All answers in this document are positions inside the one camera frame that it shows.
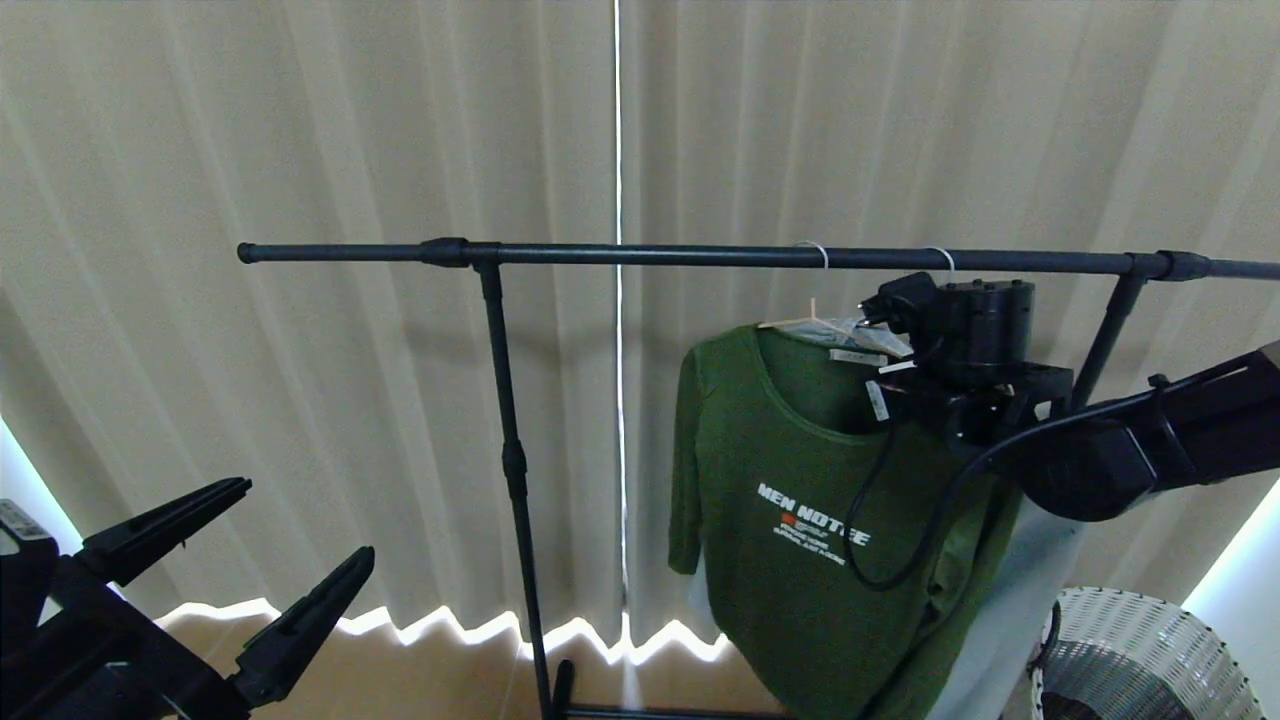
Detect beige curtain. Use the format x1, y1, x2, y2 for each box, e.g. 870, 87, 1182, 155
0, 0, 1280, 666

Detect pale grey shorts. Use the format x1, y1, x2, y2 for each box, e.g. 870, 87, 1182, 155
688, 318, 1091, 720

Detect black clothes rack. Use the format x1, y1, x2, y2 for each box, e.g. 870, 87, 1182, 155
237, 238, 1280, 720

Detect green garment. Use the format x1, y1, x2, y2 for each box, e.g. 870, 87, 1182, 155
668, 325, 1026, 720

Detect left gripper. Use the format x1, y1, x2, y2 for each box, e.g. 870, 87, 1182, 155
0, 477, 376, 720

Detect white laundry basket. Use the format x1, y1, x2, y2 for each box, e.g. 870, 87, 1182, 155
1025, 587, 1266, 720

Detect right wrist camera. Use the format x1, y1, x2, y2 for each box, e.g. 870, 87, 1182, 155
860, 272, 941, 336

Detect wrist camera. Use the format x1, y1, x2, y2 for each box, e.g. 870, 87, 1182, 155
860, 272, 941, 336
0, 498, 63, 626

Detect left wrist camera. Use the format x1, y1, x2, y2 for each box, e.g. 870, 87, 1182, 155
0, 498, 63, 626

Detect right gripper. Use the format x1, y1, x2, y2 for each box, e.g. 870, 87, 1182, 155
865, 366, 1078, 448

